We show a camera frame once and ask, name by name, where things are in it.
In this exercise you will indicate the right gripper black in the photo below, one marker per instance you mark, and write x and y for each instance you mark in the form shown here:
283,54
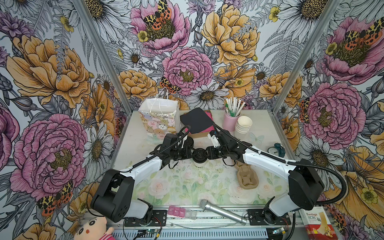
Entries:
211,153

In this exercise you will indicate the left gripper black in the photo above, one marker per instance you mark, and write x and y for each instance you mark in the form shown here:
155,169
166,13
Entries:
187,151

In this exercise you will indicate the black cup lid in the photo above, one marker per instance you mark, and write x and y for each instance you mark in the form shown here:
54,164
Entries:
199,156

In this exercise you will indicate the white paper coffee cup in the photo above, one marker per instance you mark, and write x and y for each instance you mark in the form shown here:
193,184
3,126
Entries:
199,165

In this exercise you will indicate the stack of black lids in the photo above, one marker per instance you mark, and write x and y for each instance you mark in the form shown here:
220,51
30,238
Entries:
188,142

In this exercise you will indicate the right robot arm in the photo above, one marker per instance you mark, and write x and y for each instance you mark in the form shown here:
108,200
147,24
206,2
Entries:
304,183

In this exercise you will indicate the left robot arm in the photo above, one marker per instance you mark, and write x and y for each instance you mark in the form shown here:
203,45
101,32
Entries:
114,196

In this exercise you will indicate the pink napkins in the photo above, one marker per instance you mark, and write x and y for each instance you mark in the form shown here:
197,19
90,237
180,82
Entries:
209,115

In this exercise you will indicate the cardboard napkin box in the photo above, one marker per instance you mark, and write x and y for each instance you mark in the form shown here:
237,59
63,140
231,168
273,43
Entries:
206,132

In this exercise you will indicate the stack of white paper cups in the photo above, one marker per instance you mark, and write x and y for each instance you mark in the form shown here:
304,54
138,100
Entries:
242,127

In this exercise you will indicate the pastel patterned gift bag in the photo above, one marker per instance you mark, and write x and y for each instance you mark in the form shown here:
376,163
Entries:
160,116

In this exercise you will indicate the white paper straws bundle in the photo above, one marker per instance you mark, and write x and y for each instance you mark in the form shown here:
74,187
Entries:
234,106

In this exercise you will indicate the black napkin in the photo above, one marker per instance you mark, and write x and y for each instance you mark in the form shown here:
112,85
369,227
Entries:
196,120

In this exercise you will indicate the brown pulp cup carrier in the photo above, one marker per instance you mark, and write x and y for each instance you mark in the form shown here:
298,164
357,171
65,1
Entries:
246,176

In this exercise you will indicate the teal alarm clock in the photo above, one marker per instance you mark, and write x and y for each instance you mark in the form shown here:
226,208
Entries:
278,150

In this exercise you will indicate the pink plastic tray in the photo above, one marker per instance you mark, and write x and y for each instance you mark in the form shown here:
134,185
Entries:
182,213

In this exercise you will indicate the silver microphone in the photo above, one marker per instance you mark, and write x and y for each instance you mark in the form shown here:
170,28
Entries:
208,206

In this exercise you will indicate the plush doll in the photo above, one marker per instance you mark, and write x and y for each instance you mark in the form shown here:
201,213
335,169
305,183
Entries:
95,229

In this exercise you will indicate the bandage box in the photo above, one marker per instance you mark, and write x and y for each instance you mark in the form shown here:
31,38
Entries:
317,224

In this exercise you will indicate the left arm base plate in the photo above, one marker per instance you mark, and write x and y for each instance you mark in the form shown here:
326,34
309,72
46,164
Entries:
156,218

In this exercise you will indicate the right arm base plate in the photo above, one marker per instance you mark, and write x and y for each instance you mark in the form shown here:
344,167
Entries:
257,218

